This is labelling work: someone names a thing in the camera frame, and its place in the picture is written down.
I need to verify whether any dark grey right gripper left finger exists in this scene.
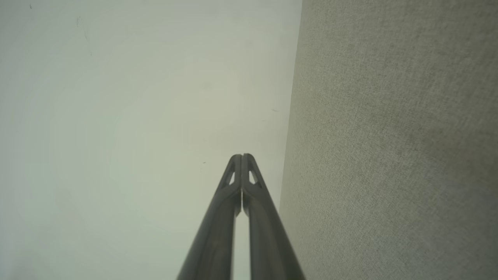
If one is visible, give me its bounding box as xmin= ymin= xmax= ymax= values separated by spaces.
xmin=177 ymin=154 xmax=243 ymax=280

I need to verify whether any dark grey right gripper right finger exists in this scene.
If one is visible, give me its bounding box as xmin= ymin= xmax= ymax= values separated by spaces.
xmin=242 ymin=153 xmax=306 ymax=280

